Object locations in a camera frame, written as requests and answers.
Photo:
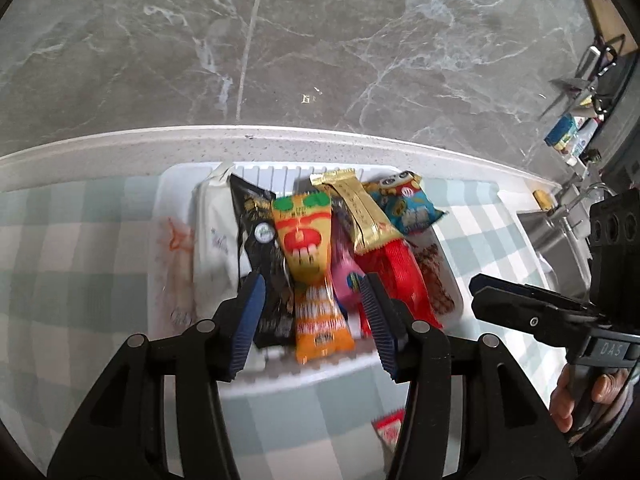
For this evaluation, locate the white snack packet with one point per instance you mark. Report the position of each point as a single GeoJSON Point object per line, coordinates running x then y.
{"type": "Point", "coordinates": [215, 240]}

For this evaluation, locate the orange face print snack packet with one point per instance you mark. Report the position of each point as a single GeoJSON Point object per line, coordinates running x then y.
{"type": "Point", "coordinates": [305, 240]}

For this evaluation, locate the green white checked tablecloth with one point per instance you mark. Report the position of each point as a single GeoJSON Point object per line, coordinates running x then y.
{"type": "Point", "coordinates": [75, 260]}

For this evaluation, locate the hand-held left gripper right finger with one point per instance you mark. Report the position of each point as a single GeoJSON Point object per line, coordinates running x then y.
{"type": "Point", "coordinates": [382, 330]}

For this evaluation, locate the large red snack packet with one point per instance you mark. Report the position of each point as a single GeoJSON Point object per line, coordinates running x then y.
{"type": "Point", "coordinates": [395, 270]}

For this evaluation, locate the person's right hand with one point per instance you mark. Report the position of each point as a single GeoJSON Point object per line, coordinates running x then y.
{"type": "Point", "coordinates": [560, 400]}

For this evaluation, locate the white plastic tray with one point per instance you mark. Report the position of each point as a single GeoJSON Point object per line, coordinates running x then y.
{"type": "Point", "coordinates": [180, 190]}

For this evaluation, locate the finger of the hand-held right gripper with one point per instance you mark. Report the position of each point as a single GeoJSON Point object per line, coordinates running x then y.
{"type": "Point", "coordinates": [505, 287]}
{"type": "Point", "coordinates": [530, 320]}

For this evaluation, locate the pink snack packet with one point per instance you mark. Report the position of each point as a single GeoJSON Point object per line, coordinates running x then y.
{"type": "Point", "coordinates": [345, 270]}

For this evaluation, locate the panda print snack packet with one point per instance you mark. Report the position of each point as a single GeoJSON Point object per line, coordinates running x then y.
{"type": "Point", "coordinates": [410, 205]}

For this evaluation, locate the clear packet with orange print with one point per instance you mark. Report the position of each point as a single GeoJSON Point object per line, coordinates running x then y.
{"type": "Point", "coordinates": [177, 260]}

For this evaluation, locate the brown wooden board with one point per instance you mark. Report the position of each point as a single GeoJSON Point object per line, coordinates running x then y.
{"type": "Point", "coordinates": [605, 5]}

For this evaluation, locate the steel faucet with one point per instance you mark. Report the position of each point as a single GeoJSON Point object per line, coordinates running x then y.
{"type": "Point", "coordinates": [575, 197]}

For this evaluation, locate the steel sink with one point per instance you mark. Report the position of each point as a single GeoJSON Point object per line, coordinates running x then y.
{"type": "Point", "coordinates": [545, 235]}

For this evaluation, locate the small red snack packet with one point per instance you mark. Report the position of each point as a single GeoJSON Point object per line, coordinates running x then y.
{"type": "Point", "coordinates": [390, 427]}

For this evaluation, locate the brown patterned snack packet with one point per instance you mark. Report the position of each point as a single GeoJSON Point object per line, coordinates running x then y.
{"type": "Point", "coordinates": [435, 280]}

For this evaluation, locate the gold snack packet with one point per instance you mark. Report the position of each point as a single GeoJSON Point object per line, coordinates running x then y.
{"type": "Point", "coordinates": [360, 215]}

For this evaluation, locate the long black snack packet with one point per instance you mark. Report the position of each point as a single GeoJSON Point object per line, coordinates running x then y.
{"type": "Point", "coordinates": [255, 220]}

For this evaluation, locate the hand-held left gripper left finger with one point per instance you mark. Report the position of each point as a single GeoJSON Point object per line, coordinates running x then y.
{"type": "Point", "coordinates": [247, 320]}

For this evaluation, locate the blue yellow sponge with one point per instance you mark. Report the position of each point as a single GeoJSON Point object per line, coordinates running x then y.
{"type": "Point", "coordinates": [559, 131]}

